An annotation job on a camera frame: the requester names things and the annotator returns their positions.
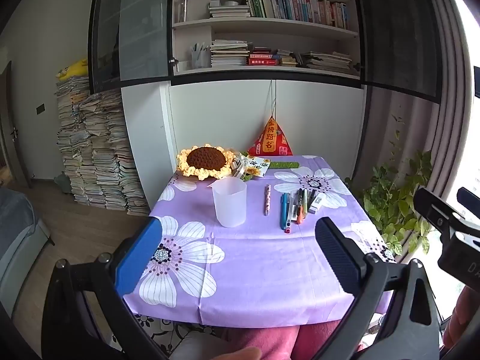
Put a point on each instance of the white shelf pen holder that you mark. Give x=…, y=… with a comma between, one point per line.
x=200, y=59

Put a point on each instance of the translucent white plastic cup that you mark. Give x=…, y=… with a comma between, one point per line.
x=229, y=206

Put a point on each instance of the orange highlighter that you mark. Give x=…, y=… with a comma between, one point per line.
x=300, y=213

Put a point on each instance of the small stack of grey books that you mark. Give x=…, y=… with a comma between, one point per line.
x=228, y=9

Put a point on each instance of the glass cabinet door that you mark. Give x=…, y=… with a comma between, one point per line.
x=127, y=26
x=397, y=30

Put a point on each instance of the white eraser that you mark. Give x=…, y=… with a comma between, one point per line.
x=316, y=203

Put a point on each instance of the green crochet stem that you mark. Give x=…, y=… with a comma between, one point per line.
x=284, y=165

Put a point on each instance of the white ribbon bow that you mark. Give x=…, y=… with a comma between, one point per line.
x=240, y=168

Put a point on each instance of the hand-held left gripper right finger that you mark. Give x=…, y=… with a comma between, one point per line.
x=337, y=255

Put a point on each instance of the grey pink curtain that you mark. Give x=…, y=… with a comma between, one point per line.
x=416, y=120

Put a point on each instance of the blue pen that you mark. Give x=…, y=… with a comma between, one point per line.
x=283, y=210

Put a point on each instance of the pink patterned pen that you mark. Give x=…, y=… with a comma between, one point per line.
x=267, y=199

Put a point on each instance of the black white floral cloth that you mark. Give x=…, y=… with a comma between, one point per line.
x=157, y=326

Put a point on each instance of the clear glass bottle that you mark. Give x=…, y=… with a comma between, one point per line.
x=183, y=7

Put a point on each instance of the tall stack of papers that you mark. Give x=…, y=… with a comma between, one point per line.
x=97, y=146

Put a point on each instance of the grey bed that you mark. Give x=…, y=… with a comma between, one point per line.
x=18, y=240

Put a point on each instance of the dark room door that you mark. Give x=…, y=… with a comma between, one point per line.
x=11, y=127

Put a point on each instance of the black pen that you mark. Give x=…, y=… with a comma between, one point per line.
x=311, y=197

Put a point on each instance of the stack of red books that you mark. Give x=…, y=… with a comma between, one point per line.
x=262, y=58

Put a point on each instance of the sunflower greeting card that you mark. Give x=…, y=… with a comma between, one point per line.
x=258, y=165

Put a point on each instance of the stack of white booklets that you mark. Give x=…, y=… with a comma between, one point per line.
x=229, y=54

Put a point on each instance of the crochet sunflower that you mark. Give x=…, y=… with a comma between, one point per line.
x=204, y=159

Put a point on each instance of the person's right hand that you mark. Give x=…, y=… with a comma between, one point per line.
x=460, y=320

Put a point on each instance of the yellow plush toy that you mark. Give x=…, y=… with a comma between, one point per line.
x=75, y=69

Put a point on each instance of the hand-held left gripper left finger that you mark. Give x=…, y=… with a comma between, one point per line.
x=139, y=253

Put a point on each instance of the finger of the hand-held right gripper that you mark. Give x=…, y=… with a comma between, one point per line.
x=431, y=210
x=469, y=199

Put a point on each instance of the black wall switch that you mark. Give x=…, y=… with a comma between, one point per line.
x=40, y=109

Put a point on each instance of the person's pink pants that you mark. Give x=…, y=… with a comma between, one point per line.
x=296, y=339

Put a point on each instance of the translucent white pen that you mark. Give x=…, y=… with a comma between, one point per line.
x=294, y=204

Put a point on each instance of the person's left hand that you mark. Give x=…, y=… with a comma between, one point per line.
x=240, y=354

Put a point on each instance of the green highlighter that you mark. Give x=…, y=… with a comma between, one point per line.
x=305, y=200

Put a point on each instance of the green potted plant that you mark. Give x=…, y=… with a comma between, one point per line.
x=393, y=198

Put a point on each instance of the red pen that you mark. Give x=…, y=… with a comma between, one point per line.
x=288, y=217

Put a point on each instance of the purple floral tablecloth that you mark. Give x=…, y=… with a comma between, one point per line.
x=262, y=266

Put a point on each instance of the red pyramid charm pillow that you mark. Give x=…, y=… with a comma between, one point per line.
x=270, y=140

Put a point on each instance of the stack of worn magazines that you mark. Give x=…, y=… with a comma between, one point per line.
x=326, y=62

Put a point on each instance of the row of colourful books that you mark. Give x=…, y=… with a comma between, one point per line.
x=300, y=7

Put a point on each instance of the white bookshelf cabinet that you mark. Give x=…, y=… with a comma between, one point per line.
x=262, y=33

